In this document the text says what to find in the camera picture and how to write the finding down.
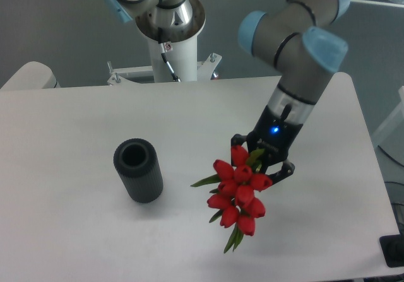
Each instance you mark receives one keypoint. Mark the black device at table edge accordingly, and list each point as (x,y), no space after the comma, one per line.
(392,248)

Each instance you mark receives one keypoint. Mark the white cabinet at right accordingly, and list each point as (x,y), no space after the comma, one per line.
(387,127)

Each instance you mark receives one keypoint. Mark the dark grey ribbed vase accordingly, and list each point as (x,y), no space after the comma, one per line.
(136,162)

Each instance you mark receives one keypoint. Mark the white metal base frame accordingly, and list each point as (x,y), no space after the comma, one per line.
(205,71)

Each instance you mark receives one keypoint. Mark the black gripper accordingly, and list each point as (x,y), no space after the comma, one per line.
(273,134)

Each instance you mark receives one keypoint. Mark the white chair back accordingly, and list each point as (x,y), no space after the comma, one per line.
(32,76)

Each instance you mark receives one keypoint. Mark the red tulip bouquet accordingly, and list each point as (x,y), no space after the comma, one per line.
(234,197)

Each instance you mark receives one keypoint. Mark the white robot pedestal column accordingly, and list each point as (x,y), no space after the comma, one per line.
(172,34)

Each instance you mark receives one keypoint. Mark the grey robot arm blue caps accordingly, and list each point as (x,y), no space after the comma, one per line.
(294,42)

